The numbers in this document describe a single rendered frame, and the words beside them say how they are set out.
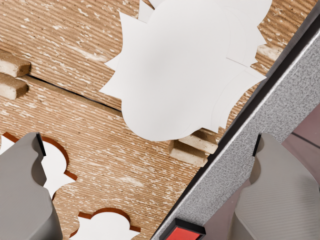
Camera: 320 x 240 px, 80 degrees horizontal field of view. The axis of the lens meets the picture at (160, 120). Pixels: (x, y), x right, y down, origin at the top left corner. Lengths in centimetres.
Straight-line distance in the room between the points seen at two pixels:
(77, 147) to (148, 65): 19
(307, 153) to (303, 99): 154
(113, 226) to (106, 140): 19
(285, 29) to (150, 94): 18
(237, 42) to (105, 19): 15
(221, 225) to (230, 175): 183
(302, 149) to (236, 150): 150
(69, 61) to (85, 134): 11
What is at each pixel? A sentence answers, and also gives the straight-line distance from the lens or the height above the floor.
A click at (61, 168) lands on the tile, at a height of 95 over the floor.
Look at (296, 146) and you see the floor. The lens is 180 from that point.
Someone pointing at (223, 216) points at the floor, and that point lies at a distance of 212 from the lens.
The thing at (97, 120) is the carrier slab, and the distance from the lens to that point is 29.
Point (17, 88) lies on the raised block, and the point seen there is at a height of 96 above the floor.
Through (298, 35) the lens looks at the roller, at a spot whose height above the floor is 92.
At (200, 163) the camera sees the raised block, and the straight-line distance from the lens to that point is 30.
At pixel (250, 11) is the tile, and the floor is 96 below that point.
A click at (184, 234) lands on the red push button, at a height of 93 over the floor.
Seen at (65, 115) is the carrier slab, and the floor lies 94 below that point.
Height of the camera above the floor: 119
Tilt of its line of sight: 63 degrees down
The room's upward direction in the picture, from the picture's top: 177 degrees clockwise
